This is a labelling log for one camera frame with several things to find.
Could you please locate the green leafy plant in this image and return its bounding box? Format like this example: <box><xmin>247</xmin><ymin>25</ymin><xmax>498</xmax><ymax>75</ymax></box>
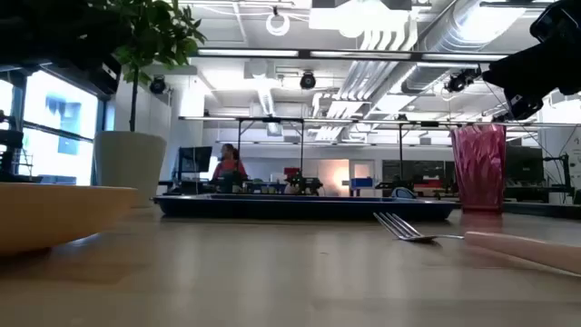
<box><xmin>106</xmin><ymin>0</ymin><xmax>208</xmax><ymax>133</ymax></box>

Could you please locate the pink faceted plastic cup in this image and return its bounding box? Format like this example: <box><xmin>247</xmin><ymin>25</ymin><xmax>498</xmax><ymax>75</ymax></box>
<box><xmin>449</xmin><ymin>124</ymin><xmax>507</xmax><ymax>213</ymax></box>

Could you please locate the white ring light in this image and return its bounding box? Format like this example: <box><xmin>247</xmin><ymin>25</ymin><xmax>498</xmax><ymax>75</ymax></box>
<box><xmin>264</xmin><ymin>12</ymin><xmax>292</xmax><ymax>37</ymax></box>

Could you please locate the black machine base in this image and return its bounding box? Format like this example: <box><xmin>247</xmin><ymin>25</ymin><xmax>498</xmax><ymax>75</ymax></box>
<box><xmin>0</xmin><ymin>111</ymin><xmax>26</xmax><ymax>183</ymax></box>

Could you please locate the black jointed stand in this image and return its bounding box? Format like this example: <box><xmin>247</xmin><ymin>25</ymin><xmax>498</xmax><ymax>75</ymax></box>
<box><xmin>542</xmin><ymin>153</ymin><xmax>574</xmax><ymax>203</ymax></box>

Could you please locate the black overhead frame beam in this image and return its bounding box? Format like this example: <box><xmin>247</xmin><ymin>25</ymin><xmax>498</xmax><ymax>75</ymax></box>
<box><xmin>192</xmin><ymin>47</ymin><xmax>512</xmax><ymax>64</ymax></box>

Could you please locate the yellow bowl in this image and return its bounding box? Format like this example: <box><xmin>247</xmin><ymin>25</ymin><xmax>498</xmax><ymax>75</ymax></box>
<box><xmin>0</xmin><ymin>182</ymin><xmax>139</xmax><ymax>254</ymax></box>

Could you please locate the black background workstation frame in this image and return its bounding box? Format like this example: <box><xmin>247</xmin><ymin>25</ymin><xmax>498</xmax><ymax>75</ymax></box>
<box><xmin>179</xmin><ymin>114</ymin><xmax>455</xmax><ymax>183</ymax></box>

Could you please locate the person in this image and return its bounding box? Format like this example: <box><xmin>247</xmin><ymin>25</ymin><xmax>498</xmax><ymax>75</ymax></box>
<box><xmin>210</xmin><ymin>143</ymin><xmax>250</xmax><ymax>194</ymax></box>

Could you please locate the metal fork with cream handle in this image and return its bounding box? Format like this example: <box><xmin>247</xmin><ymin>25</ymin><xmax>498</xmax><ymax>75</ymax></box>
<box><xmin>372</xmin><ymin>211</ymin><xmax>581</xmax><ymax>277</ymax></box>

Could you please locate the blue and white rounded object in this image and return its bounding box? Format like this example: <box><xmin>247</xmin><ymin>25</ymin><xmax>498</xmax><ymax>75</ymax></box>
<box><xmin>390</xmin><ymin>186</ymin><xmax>417</xmax><ymax>201</ymax></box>

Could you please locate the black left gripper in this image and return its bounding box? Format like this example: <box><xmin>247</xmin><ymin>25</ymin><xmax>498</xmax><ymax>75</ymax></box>
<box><xmin>67</xmin><ymin>48</ymin><xmax>123</xmax><ymax>96</ymax></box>

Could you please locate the dark blue tray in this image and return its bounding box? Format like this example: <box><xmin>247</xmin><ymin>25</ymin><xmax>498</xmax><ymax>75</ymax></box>
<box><xmin>153</xmin><ymin>193</ymin><xmax>458</xmax><ymax>223</ymax></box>

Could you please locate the black computer monitor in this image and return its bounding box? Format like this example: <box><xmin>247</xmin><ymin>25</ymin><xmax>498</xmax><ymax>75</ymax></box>
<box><xmin>505</xmin><ymin>144</ymin><xmax>546</xmax><ymax>185</ymax></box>
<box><xmin>175</xmin><ymin>145</ymin><xmax>213</xmax><ymax>174</ymax></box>

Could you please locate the white plant pot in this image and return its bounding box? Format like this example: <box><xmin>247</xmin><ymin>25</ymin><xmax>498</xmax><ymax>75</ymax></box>
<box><xmin>93</xmin><ymin>130</ymin><xmax>168</xmax><ymax>209</ymax></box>

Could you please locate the black overhead camera on mount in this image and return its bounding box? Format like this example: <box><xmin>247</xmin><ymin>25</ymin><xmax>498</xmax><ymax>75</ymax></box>
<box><xmin>443</xmin><ymin>67</ymin><xmax>482</xmax><ymax>94</ymax></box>

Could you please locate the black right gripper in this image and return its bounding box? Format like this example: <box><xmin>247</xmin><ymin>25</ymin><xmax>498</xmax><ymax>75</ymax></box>
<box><xmin>481</xmin><ymin>43</ymin><xmax>581</xmax><ymax>122</ymax></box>

